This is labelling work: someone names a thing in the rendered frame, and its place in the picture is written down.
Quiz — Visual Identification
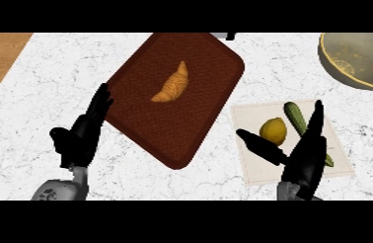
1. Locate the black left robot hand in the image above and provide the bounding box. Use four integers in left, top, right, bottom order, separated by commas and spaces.
49, 82, 115, 170

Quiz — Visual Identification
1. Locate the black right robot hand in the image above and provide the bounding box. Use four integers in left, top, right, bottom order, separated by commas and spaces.
235, 99, 329, 202

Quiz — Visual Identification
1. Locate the beige placemat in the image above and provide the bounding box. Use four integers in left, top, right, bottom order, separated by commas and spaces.
229, 99, 356, 188

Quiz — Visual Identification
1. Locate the yellow lemon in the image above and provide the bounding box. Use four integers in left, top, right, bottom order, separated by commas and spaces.
258, 117, 289, 146

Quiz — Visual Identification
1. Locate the olive green bowl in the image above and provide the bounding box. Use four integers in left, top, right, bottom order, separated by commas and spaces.
317, 33, 373, 91

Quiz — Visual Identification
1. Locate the green cucumber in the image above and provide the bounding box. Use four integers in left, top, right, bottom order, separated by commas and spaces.
283, 101, 335, 168

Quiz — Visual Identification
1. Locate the dark brown tray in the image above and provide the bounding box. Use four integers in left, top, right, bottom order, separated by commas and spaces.
103, 33, 246, 171

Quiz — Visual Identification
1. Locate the golden croissant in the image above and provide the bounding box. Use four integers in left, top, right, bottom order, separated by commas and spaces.
151, 60, 190, 104

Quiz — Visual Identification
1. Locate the grey and black fixture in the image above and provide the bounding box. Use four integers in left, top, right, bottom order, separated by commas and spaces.
208, 33, 239, 41

